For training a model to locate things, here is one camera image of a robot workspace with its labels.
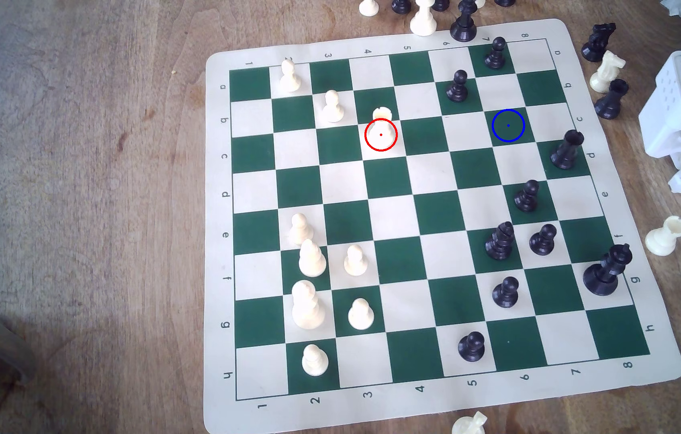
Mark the black queen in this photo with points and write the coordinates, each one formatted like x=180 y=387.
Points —
x=463 y=29

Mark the white knight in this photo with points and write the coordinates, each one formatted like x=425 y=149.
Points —
x=605 y=75
x=468 y=425

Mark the black bishop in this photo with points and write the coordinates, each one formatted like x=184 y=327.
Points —
x=500 y=244

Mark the green and white chessboard mat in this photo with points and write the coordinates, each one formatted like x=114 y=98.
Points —
x=437 y=211

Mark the black rook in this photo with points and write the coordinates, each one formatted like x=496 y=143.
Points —
x=610 y=102
x=566 y=152

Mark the white pawn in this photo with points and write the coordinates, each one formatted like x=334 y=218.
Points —
x=369 y=7
x=361 y=317
x=290 y=79
x=332 y=109
x=355 y=263
x=301 y=232
x=315 y=361

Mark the white bishop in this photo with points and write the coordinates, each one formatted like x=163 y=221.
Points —
x=312 y=260
x=423 y=23

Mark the white queen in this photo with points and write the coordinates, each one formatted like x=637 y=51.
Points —
x=307 y=308

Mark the black knight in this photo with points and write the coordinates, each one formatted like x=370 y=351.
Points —
x=596 y=45

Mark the black king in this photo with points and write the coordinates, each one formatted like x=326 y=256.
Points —
x=602 y=277

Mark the black pawn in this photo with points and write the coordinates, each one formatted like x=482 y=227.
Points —
x=471 y=348
x=526 y=199
x=495 y=57
x=505 y=295
x=457 y=90
x=440 y=4
x=504 y=2
x=542 y=242
x=401 y=6

